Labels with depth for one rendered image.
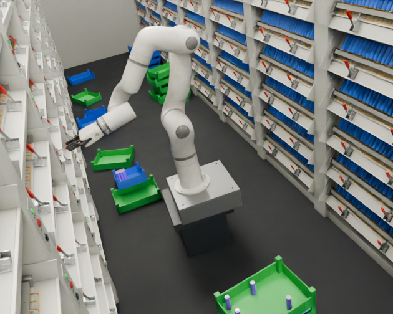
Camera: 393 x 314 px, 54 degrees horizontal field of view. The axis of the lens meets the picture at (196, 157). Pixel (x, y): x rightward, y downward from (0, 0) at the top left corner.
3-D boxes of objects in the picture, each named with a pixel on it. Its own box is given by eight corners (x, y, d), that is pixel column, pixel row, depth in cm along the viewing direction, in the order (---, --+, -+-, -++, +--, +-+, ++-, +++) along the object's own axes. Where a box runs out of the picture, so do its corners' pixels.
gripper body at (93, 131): (109, 137, 170) (87, 150, 170) (105, 128, 179) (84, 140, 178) (100, 124, 166) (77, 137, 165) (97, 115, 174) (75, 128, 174)
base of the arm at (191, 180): (208, 170, 209) (201, 141, 200) (212, 190, 193) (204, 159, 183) (174, 177, 210) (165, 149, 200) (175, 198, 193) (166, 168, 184)
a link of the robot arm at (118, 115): (100, 112, 174) (103, 119, 167) (125, 97, 175) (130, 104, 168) (110, 126, 179) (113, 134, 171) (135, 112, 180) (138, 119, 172)
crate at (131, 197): (154, 182, 273) (151, 174, 269) (162, 198, 256) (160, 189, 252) (113, 197, 266) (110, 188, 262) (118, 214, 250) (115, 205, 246)
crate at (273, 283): (279, 268, 153) (278, 254, 149) (315, 304, 138) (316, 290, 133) (216, 306, 143) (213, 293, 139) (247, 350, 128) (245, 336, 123)
